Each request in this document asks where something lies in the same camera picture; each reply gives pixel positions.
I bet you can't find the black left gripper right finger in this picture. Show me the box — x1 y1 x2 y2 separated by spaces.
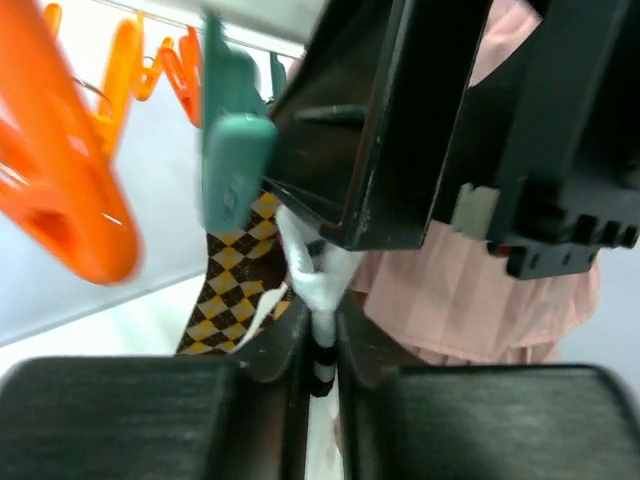
336 294 400 479

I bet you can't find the pink pleated skirt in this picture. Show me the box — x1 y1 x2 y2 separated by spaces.
284 0 601 366

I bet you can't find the white round clip hanger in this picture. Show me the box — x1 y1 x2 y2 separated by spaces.
107 0 326 58

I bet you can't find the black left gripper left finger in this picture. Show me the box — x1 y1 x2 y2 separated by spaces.
232 298 311 479

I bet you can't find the teal clothes peg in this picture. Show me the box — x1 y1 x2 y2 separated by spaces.
201 11 278 235

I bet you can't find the large orange clothes peg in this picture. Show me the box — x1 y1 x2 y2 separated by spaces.
1 1 143 285

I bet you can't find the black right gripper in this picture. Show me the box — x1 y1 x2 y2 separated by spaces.
267 1 639 279

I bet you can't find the brown argyle sock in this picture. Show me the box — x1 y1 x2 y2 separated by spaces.
176 193 292 355

